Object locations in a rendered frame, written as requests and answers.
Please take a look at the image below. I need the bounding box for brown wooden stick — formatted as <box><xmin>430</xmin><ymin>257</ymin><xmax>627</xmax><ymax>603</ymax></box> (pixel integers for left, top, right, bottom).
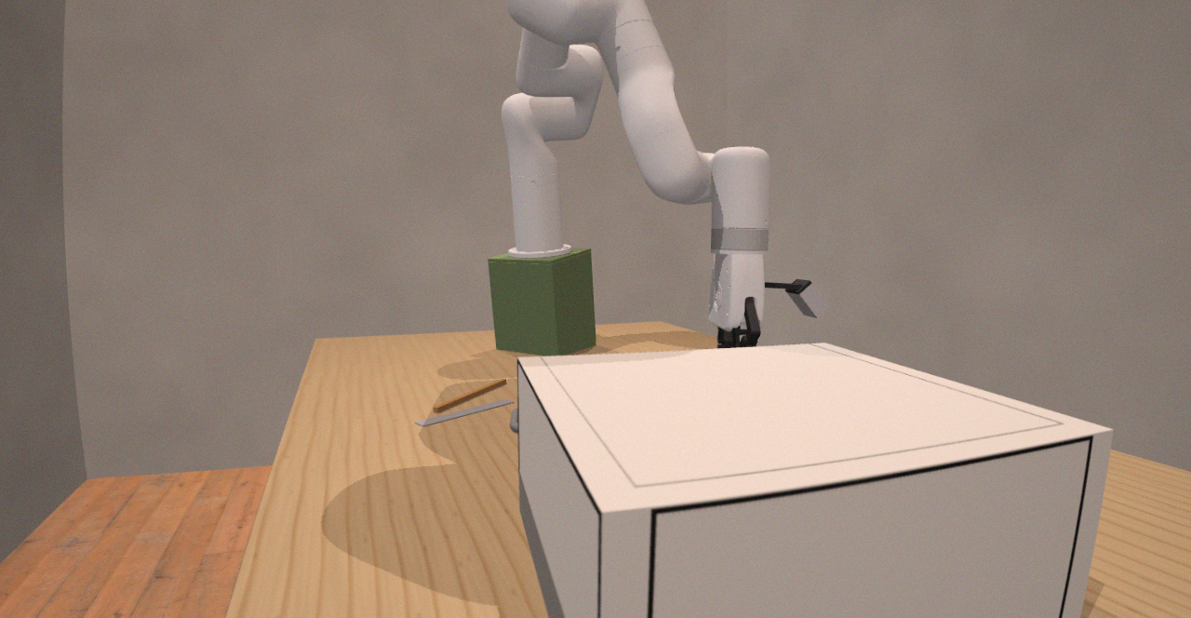
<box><xmin>434</xmin><ymin>379</ymin><xmax>506</xmax><ymax>413</ymax></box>

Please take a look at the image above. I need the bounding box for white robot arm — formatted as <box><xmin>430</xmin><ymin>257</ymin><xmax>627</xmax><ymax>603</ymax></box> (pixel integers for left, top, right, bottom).
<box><xmin>501</xmin><ymin>0</ymin><xmax>771</xmax><ymax>260</ymax></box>

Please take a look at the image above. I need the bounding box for grey flat bar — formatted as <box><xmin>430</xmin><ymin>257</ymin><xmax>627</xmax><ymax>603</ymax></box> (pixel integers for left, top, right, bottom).
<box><xmin>414</xmin><ymin>399</ymin><xmax>515</xmax><ymax>426</ymax></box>

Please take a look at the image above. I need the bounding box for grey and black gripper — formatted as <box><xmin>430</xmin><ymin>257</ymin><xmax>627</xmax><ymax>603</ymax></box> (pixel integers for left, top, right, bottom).
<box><xmin>707</xmin><ymin>249</ymin><xmax>768</xmax><ymax>348</ymax></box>

